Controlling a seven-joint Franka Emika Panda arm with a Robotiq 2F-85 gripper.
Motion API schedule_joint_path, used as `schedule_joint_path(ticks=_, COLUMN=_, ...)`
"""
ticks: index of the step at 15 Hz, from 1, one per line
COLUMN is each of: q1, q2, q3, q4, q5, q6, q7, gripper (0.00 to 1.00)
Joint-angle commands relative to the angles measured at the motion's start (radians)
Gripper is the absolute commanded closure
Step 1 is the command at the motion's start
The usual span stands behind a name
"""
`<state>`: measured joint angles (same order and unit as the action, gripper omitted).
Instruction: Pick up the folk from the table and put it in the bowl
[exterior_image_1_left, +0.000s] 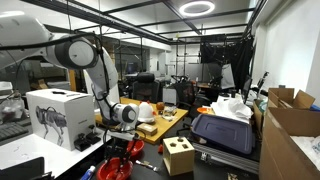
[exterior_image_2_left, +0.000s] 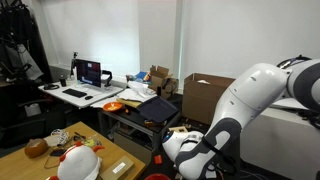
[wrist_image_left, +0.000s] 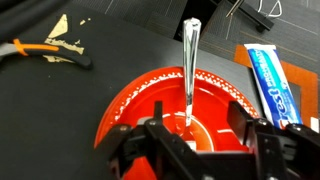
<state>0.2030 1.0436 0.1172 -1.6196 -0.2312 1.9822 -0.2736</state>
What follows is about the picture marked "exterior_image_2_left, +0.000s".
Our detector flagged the orange bowl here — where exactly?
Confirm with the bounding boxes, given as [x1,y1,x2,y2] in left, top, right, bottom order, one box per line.
[101,101,124,114]

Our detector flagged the red bowl with white swirl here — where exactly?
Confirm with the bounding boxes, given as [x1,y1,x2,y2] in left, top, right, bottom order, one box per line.
[144,173,172,180]

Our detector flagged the small open cardboard box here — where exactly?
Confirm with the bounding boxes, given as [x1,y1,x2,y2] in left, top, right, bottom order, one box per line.
[148,65,180,100]

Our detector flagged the navy storage bin lid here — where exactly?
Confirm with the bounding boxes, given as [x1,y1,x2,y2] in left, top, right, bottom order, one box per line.
[136,95,179,124]

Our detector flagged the heap of white paper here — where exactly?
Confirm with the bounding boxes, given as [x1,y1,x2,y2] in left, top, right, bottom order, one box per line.
[115,80,158,104]

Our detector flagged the tan envelope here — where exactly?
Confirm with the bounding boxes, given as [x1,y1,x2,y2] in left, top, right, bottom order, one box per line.
[115,98,143,109]

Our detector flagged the large cardboard box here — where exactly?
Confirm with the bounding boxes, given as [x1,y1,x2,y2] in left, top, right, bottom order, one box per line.
[181,72,236,126]

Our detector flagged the wooden shape sorter cube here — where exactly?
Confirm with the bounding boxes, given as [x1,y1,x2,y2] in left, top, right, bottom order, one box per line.
[168,125,189,134]

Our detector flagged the black desk gadget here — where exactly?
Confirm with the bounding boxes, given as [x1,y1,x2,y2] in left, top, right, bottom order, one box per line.
[101,69,114,88]

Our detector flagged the white office desk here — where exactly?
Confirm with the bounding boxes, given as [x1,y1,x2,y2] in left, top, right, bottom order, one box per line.
[37,81,125,110]

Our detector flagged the grey storage box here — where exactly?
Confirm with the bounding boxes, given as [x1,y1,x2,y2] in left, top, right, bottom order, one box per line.
[113,131,154,167]

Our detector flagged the laptop computer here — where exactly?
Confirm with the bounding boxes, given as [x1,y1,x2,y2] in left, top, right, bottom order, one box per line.
[75,59,102,89]

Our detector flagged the black computer keyboard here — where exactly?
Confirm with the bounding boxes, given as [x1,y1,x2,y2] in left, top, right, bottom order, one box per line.
[62,88,88,99]

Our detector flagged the yellow green toy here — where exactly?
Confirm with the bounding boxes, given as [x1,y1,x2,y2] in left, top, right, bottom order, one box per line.
[81,134,102,150]

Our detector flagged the flat cardboard box with label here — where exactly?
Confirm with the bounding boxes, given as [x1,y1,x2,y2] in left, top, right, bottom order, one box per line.
[99,155,135,180]

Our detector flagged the black webcam stand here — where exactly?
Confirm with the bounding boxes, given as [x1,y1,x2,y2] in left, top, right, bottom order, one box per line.
[69,51,79,81]

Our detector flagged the black headphones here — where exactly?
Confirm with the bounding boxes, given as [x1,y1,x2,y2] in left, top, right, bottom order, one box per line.
[43,83,60,91]

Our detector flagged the white plush with red horns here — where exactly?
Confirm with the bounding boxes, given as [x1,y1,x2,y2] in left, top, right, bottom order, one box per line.
[46,141,106,180]

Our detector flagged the white patterned cloth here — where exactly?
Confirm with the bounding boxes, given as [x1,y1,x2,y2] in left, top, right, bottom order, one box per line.
[44,128,70,148]

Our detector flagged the black phone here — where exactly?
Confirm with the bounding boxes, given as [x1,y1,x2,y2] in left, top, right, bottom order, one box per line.
[49,148,68,158]

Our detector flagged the grey photo reflector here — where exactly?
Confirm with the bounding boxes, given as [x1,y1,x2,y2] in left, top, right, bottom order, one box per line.
[4,44,44,82]

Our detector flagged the brown ball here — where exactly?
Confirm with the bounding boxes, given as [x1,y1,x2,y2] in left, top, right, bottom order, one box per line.
[23,138,50,159]

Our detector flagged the black office chair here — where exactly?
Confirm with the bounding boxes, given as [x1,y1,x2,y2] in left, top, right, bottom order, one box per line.
[0,78,68,149]

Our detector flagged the light wooden table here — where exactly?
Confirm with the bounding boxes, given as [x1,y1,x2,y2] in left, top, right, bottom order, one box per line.
[0,121,147,180]

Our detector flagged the metal frame cart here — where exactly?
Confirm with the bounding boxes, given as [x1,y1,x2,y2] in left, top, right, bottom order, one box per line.
[97,106,183,153]

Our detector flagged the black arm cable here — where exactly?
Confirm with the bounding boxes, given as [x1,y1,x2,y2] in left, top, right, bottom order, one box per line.
[275,54,313,69]

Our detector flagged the black cable bundle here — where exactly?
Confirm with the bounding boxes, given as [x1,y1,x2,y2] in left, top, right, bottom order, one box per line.
[298,109,320,130]

